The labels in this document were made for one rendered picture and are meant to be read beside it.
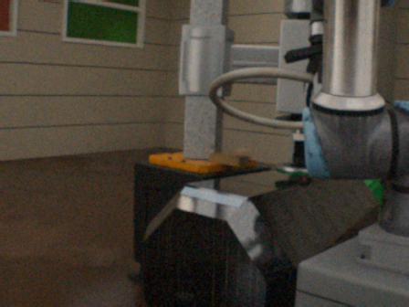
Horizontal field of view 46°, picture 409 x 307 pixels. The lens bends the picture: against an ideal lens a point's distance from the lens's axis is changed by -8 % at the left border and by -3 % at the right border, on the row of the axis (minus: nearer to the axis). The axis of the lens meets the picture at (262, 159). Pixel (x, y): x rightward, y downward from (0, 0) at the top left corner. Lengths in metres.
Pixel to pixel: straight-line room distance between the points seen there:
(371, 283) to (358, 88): 0.38
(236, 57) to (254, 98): 5.61
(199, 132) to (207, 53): 0.46
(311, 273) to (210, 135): 1.96
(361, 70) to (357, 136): 0.13
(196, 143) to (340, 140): 2.02
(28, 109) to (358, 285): 7.54
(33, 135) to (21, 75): 0.97
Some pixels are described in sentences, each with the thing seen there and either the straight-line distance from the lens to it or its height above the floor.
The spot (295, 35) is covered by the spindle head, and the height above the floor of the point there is 1.45.
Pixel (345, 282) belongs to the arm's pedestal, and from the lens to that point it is 1.01.
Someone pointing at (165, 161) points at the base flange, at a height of 0.77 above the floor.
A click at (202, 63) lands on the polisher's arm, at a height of 1.33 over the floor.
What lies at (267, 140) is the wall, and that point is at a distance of 8.35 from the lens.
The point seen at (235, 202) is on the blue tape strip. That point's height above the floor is 0.78.
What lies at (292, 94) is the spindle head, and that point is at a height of 1.19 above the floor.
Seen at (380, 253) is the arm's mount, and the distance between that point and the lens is 1.06.
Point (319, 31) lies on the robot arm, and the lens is 1.50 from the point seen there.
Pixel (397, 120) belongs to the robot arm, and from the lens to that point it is 1.03.
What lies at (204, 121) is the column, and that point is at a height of 1.00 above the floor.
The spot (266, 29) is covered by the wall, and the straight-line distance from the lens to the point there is 8.45.
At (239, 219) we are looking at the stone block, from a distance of 1.84.
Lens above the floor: 1.20
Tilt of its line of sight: 8 degrees down
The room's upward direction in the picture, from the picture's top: 3 degrees clockwise
